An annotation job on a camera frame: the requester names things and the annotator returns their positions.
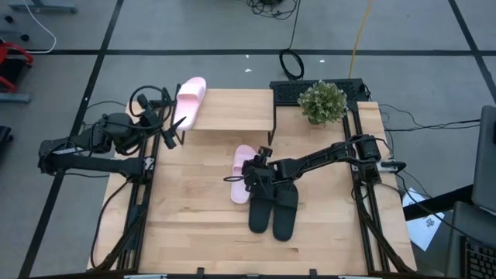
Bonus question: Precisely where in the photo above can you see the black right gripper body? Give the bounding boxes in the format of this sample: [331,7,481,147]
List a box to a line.
[243,157,278,195]

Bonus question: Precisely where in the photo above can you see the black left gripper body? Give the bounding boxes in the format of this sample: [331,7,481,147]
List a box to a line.
[141,106,171,135]

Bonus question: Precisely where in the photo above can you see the pink slide sandal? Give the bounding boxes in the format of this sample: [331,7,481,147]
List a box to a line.
[172,76,208,132]
[230,144,259,205]

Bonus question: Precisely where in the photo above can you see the black slide sandal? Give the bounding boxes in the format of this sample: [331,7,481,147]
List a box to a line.
[247,185,277,235]
[272,181,300,243]

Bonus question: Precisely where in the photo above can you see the wooden shelf with black legs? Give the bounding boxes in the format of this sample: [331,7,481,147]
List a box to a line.
[170,83,277,146]

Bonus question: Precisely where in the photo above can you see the black perforated metal platform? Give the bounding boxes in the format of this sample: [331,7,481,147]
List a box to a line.
[269,78,368,107]

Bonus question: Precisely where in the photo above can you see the small green potted plant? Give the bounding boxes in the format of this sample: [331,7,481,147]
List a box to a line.
[297,80,349,126]

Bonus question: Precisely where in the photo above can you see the grey desk foot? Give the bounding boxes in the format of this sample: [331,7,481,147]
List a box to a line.
[0,92,32,105]
[7,0,78,15]

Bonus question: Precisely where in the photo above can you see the white paper sheet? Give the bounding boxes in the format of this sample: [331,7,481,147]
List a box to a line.
[401,187,446,252]

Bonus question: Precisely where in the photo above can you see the black floor bar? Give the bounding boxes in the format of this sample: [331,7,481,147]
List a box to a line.
[402,184,474,222]

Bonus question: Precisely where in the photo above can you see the grey side desk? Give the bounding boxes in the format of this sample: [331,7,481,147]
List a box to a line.
[444,201,496,279]

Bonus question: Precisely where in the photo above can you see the grey monitor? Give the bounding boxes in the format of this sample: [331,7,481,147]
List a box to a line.
[470,104,496,216]

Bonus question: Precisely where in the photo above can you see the black computer keyboard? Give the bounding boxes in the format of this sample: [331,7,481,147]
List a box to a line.
[460,236,496,279]

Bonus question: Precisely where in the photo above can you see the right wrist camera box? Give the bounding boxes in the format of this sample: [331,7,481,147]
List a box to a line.
[257,146,274,166]

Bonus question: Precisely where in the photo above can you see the black metal frame rail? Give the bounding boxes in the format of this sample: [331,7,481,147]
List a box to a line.
[87,112,164,272]
[340,100,418,274]

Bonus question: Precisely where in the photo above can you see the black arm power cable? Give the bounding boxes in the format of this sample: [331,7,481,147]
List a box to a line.
[89,180,133,270]

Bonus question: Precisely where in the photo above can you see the black cable with coil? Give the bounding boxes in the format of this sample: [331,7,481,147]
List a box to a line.
[278,0,306,81]

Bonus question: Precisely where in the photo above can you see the white floor cable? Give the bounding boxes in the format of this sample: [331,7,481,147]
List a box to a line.
[22,0,57,54]

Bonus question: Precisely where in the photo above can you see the tangled black floor cables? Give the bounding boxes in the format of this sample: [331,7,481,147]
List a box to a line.
[246,0,300,21]

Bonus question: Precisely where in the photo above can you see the red metal cart frame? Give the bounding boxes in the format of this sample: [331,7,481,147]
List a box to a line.
[0,41,35,94]

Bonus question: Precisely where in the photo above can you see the yellow hanging cable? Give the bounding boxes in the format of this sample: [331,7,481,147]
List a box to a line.
[347,0,375,80]

